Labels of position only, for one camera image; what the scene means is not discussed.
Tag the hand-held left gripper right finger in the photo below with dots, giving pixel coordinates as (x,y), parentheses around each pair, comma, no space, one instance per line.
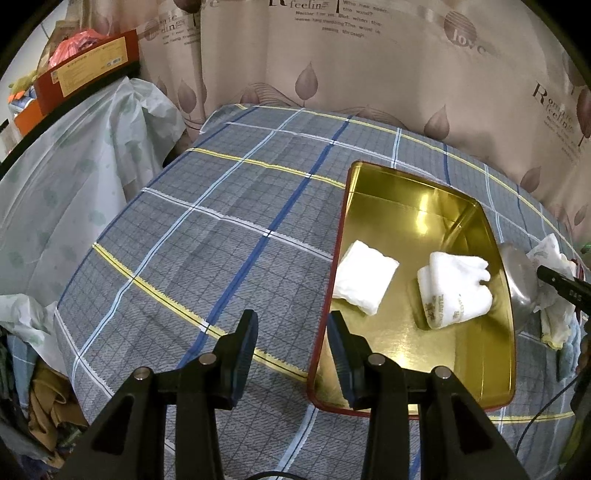
(339,360)

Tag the long orange box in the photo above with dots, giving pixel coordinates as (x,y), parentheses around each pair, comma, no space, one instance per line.
(87,60)

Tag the white cloth with red trim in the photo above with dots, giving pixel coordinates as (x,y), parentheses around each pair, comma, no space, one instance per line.
(551,251)

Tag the grey plaid bed sheet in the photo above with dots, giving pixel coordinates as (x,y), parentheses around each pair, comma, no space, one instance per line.
(207,221)

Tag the light blue towel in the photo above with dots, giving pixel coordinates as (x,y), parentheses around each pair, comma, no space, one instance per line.
(567,355)

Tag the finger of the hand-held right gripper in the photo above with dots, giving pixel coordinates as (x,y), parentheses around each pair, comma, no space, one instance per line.
(561,284)

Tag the white towel with gold print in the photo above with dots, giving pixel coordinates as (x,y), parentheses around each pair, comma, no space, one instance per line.
(452,286)

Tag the plain white folded towel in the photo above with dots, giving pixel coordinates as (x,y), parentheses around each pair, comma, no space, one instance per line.
(364,277)

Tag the small orange box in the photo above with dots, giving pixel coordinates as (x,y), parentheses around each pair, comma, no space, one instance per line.
(27,117)

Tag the gold tin box red rim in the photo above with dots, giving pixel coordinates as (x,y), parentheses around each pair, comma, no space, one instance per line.
(415,332)

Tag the mustard yellow cloth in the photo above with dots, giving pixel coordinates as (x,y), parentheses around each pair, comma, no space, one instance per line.
(51,401)

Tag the beige leaf print curtain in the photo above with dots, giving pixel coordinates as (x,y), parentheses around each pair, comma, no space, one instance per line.
(369,69)

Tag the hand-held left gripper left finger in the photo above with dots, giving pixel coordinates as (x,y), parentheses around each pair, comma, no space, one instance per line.
(247,350)

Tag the white towel with yellow edge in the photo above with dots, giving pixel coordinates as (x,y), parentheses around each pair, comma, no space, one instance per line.
(556,323)

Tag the steel bowl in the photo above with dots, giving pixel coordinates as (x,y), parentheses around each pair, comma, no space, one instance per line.
(519,281)

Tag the red plastic bag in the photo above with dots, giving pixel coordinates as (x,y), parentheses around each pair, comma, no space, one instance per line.
(69,46)

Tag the white plastic sheet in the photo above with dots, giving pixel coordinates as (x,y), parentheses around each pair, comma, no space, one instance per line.
(69,184)

